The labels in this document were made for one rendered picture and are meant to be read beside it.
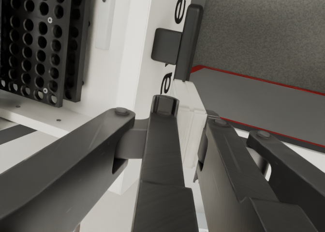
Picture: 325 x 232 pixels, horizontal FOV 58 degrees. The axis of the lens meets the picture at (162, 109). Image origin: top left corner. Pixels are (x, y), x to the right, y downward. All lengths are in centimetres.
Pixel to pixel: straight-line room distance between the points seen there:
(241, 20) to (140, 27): 93
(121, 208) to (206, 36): 81
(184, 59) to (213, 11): 93
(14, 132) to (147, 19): 22
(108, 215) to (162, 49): 36
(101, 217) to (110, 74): 28
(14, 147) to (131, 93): 20
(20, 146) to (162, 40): 24
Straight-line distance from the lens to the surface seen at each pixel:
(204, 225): 44
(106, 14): 35
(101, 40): 35
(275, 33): 115
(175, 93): 17
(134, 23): 24
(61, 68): 32
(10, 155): 40
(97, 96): 38
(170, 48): 25
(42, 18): 33
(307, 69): 116
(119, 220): 54
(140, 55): 24
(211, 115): 16
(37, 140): 43
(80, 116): 39
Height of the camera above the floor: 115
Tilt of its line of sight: 66 degrees down
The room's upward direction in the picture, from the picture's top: 122 degrees counter-clockwise
